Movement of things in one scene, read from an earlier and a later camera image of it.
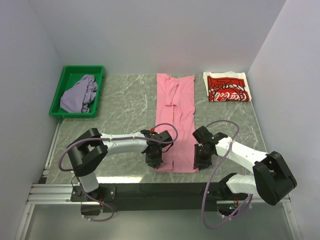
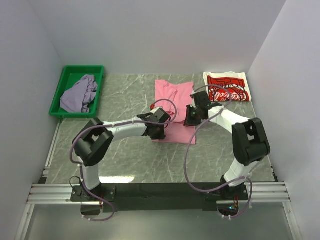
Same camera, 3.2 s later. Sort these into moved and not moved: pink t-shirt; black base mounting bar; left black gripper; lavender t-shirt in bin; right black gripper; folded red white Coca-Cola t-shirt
Moved: right black gripper; pink t-shirt; left black gripper
Not moved: black base mounting bar; lavender t-shirt in bin; folded red white Coca-Cola t-shirt
